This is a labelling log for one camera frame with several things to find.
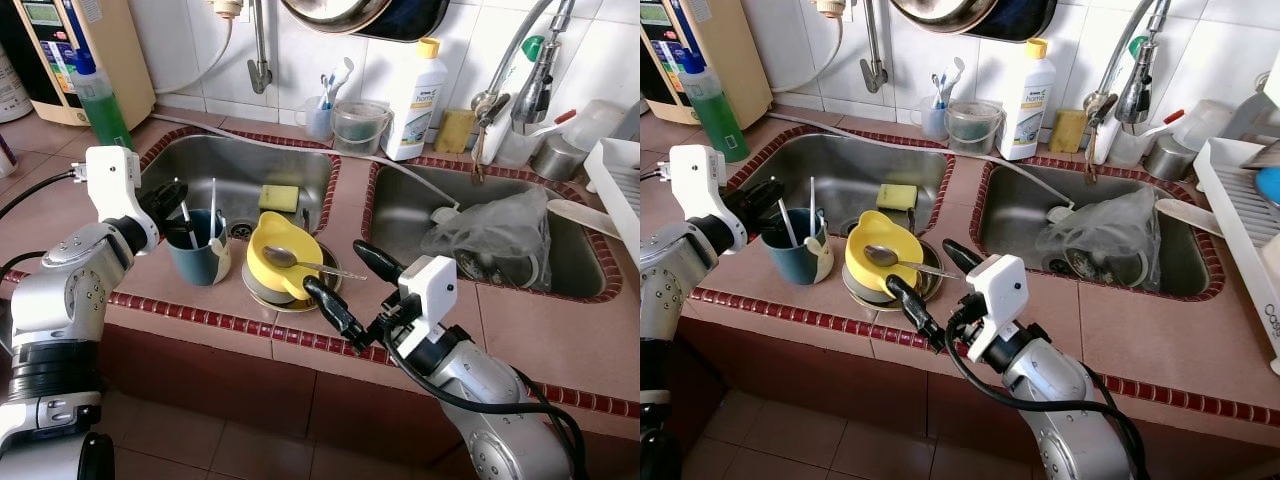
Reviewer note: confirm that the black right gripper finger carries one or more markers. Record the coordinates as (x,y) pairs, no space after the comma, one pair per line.
(335,312)
(915,310)
(380,262)
(962,256)

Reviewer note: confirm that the dark blue mug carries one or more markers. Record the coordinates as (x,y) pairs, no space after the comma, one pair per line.
(195,268)
(790,266)

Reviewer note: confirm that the metal spoon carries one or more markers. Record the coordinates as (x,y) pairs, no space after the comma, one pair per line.
(280,257)
(882,256)

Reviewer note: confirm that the yellow bowl with grey base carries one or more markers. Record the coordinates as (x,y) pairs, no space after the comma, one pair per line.
(280,228)
(880,228)

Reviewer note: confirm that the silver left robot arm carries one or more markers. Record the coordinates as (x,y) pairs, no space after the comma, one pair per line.
(60,290)
(675,300)

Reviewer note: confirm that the round steel plate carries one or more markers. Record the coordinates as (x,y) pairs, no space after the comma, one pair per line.
(932,280)
(330,275)

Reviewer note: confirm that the stainless steel sink basin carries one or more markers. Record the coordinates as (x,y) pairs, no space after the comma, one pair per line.
(400,220)
(1010,220)
(850,160)
(230,165)

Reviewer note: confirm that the pale yellow sponge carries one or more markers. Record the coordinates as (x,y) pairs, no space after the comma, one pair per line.
(280,198)
(897,197)

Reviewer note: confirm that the green soap bottle blue cap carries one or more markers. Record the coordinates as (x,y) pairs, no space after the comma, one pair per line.
(720,118)
(103,115)

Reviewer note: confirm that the clear plastic bag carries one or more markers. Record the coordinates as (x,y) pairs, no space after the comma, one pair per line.
(1100,240)
(490,240)

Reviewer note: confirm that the clear plastic bucket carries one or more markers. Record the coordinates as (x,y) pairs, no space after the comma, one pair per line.
(973,135)
(360,135)

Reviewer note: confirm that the translucent toothbrush cup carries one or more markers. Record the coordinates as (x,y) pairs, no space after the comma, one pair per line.
(932,122)
(315,122)

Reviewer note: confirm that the thin white tube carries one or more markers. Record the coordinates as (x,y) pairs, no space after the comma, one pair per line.
(815,70)
(205,70)

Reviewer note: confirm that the white dish rack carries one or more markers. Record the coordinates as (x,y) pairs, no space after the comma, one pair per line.
(1235,205)
(615,175)

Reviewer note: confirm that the beige water purifier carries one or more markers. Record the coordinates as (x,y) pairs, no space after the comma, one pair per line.
(735,60)
(115,60)

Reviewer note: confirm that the mustard yellow sponge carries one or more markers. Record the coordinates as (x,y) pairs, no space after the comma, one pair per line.
(1068,130)
(455,130)

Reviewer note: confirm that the white detergent bottle yellow cap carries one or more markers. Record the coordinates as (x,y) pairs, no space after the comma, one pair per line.
(415,110)
(1027,110)

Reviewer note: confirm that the clear plastic container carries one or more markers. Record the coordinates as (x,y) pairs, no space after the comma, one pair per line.
(597,120)
(1205,120)

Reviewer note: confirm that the white plastic canister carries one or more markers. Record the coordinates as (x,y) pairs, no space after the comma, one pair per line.
(12,90)

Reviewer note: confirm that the steel cup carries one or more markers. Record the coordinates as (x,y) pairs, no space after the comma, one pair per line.
(560,160)
(1172,160)

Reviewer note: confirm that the white utensil red tip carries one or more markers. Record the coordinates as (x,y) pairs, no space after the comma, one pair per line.
(550,125)
(1160,125)

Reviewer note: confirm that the chrome sink faucet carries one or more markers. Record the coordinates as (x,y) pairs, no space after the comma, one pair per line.
(535,90)
(1140,90)

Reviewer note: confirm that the white bottle green cap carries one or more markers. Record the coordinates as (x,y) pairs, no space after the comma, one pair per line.
(515,72)
(1122,72)

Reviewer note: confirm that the hanging steel wok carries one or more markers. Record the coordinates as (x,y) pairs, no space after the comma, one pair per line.
(940,12)
(330,12)

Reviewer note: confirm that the hanging black pan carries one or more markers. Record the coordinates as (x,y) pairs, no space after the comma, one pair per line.
(420,20)
(1030,20)

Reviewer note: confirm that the blue plastic bowl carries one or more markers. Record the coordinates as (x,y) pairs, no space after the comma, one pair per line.
(1270,185)

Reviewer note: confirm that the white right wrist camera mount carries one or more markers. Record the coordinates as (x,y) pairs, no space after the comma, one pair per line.
(428,285)
(1000,285)

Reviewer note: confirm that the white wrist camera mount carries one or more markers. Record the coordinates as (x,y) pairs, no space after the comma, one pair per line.
(1000,285)
(110,180)
(428,285)
(700,180)

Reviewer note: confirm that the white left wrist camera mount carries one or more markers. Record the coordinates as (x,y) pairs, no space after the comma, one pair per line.
(110,180)
(700,180)

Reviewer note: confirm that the metal wall tap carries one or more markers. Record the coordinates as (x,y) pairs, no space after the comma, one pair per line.
(875,70)
(260,70)

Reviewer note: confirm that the beige wall fitting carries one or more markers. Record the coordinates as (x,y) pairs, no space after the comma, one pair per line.
(226,8)
(832,7)

